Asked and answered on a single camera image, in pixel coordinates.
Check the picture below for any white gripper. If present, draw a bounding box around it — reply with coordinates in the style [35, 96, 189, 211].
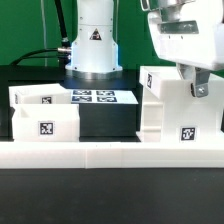
[141, 0, 224, 98]

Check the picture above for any white drawer cabinet box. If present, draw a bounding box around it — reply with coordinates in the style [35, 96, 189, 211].
[138, 66, 224, 143]

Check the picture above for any white drawer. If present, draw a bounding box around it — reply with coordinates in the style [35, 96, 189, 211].
[12, 104, 80, 142]
[9, 83, 71, 106]

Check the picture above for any white front drawer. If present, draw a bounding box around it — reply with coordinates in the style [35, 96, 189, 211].
[12, 104, 80, 142]

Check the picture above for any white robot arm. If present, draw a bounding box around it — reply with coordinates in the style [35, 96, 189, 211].
[66, 0, 224, 97]

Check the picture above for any white marker sheet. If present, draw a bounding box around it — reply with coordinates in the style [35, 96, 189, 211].
[70, 89, 138, 105]

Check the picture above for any white L-shaped fence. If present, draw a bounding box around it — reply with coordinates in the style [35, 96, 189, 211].
[0, 142, 224, 169]

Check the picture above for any black cable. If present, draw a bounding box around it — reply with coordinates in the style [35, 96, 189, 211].
[9, 0, 72, 66]

